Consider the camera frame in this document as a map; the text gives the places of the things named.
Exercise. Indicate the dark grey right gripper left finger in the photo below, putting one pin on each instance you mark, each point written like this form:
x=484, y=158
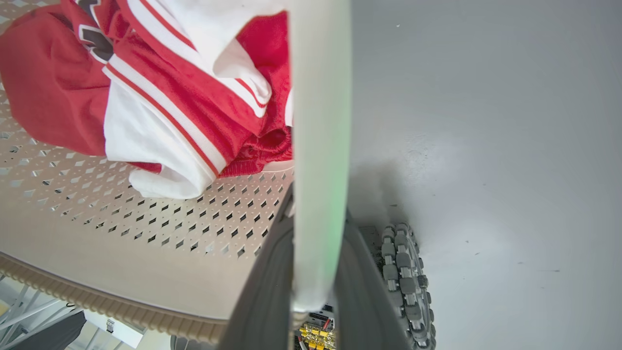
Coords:
x=262, y=301

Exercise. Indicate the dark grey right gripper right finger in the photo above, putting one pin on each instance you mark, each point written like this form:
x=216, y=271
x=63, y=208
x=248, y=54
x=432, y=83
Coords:
x=359, y=301

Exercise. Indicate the beige perforated laundry basket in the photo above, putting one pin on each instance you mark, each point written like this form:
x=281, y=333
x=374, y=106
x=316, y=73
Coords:
x=146, y=262

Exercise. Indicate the robot base with yellow connectors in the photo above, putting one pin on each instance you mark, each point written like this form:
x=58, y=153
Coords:
x=316, y=335

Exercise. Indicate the grey mecanum robot wheel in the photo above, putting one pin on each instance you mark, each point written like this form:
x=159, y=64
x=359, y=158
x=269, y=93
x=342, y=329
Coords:
x=406, y=282

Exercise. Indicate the dark grey cloth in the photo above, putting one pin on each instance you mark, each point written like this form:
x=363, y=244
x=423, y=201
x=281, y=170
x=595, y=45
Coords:
x=53, y=335

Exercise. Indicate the red and white striped jersey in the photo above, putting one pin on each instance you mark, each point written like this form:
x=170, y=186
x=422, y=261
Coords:
x=160, y=112

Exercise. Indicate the red mesh shorts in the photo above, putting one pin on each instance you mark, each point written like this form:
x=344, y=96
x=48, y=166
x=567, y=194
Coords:
x=272, y=58

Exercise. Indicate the white metal frame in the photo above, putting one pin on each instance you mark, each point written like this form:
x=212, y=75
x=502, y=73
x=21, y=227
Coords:
x=24, y=306

